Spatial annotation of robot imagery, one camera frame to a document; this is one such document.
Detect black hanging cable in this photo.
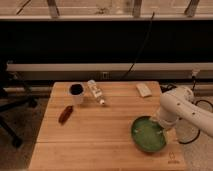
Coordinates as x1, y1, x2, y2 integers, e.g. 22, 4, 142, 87
120, 11, 156, 81

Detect small white rectangular block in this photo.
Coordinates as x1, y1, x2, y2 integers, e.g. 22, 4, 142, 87
136, 83, 152, 98

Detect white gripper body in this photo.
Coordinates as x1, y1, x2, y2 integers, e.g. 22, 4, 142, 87
151, 113, 174, 131

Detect black cable on floor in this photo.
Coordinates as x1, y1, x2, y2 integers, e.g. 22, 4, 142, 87
160, 75, 213, 146

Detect white baseboard heater rail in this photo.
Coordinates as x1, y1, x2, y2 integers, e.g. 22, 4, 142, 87
7, 63, 213, 72

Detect white cup with dark inside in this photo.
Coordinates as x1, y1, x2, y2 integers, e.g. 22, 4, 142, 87
69, 84, 84, 105

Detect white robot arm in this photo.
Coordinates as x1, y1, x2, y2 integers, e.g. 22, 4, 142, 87
145, 86, 213, 138

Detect black office chair base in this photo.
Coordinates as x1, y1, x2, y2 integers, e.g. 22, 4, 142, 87
0, 60, 37, 148

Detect green ceramic bowl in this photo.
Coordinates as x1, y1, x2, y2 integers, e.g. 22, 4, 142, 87
131, 116, 167, 153

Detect brown oblong object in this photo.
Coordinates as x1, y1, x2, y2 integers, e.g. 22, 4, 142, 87
58, 106, 73, 124

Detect clear plastic bottle lying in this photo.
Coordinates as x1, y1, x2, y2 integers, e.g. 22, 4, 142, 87
87, 80, 105, 105

